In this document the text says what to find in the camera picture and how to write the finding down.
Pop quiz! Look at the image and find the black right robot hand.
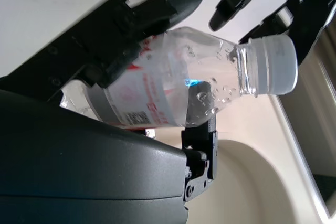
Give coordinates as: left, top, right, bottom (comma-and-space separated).
0, 0, 219, 224

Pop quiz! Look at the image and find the clear water bottle white cap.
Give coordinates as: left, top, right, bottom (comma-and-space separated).
59, 26, 299, 130

